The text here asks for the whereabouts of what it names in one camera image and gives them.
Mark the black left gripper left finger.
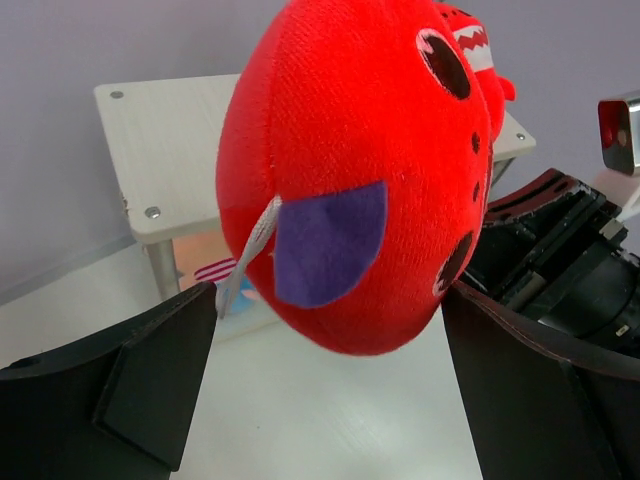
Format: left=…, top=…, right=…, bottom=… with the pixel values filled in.
left=1, top=283, right=217, bottom=480

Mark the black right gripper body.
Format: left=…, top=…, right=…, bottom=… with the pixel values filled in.
left=462, top=169, right=639, bottom=340

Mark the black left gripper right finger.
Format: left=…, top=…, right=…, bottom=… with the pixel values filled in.
left=442, top=281, right=639, bottom=480

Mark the red plush shark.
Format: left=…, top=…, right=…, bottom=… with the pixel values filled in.
left=216, top=1, right=493, bottom=356
left=435, top=2, right=517, bottom=142

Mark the white two-tier shelf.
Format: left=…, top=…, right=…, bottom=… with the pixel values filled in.
left=93, top=73, right=537, bottom=301

